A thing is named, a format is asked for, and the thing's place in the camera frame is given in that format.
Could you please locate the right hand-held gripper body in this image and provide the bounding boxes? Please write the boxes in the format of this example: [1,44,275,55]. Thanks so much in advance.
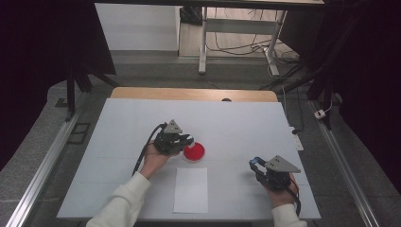
[260,154,302,192]

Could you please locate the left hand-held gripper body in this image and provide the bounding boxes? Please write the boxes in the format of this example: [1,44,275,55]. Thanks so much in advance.
[153,119,190,155]

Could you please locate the red ink dish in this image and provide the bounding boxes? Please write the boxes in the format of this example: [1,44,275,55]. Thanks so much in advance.
[183,141,206,164]

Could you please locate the person's right hand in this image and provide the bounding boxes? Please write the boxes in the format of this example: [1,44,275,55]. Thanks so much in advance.
[264,173,300,209]

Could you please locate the person's left hand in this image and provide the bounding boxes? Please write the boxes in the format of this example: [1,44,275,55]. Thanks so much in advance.
[139,143,178,181]

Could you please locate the wooden table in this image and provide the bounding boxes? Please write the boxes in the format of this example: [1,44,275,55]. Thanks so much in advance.
[110,86,279,103]

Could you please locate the white table cover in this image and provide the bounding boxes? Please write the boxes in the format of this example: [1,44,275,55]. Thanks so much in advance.
[56,97,322,220]

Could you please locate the white paper sheet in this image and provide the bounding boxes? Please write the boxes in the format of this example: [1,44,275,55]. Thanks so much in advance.
[172,166,209,214]

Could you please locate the black stand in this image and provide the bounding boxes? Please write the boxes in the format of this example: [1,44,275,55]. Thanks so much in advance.
[63,61,121,123]

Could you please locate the white cabinet panel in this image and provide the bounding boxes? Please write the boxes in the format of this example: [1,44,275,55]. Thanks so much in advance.
[94,3,182,52]

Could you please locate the black box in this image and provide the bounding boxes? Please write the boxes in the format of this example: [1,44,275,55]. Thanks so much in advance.
[179,6,203,26]

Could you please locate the black curtain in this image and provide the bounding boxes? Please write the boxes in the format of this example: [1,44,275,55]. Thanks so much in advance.
[279,0,401,193]
[0,0,117,171]

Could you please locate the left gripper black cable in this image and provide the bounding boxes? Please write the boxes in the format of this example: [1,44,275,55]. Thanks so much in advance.
[131,123,167,177]

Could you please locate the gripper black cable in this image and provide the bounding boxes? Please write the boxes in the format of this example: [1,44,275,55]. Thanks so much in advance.
[131,123,167,177]
[288,179,303,218]

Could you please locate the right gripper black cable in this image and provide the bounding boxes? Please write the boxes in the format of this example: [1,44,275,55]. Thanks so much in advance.
[288,179,303,218]

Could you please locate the aluminium rail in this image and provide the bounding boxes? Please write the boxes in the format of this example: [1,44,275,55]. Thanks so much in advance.
[6,103,85,227]
[310,99,381,227]

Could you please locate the tangle of floor cables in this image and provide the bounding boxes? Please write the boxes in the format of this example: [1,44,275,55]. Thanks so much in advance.
[206,8,301,64]

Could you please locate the white metal desk frame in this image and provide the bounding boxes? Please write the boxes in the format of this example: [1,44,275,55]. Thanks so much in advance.
[198,6,288,77]

